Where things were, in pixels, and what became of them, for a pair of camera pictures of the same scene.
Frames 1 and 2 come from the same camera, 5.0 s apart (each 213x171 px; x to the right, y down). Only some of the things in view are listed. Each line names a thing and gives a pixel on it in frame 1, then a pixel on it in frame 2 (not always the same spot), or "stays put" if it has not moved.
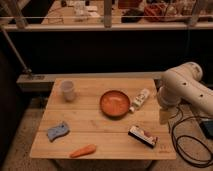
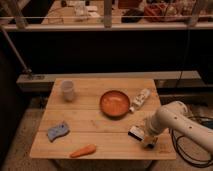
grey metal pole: x=27 y=69 stays put
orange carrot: x=83 y=151 stays put
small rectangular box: x=143 y=136 stays put
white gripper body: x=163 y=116 -> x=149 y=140
